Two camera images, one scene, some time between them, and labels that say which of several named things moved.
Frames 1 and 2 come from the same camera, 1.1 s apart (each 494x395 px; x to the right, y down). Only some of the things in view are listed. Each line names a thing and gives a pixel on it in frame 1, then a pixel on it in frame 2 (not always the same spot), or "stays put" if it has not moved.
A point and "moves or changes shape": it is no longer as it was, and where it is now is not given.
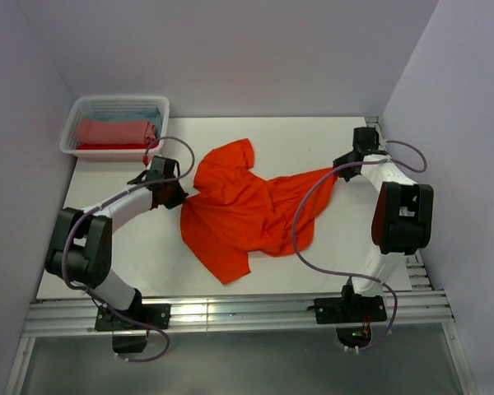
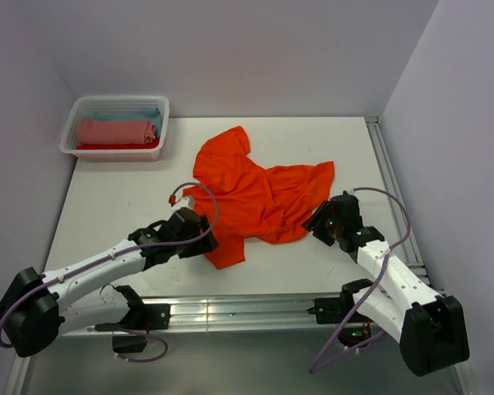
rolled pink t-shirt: [111, 132] stays put
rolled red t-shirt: [119, 146] stays put
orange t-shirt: [235, 210] moves or changes shape
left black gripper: [179, 197] -> [199, 248]
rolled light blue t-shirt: [152, 116] stays put
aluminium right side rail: [418, 278] stays put
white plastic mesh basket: [114, 128] stays put
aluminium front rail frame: [240, 314] stays put
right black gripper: [347, 174] -> [315, 221]
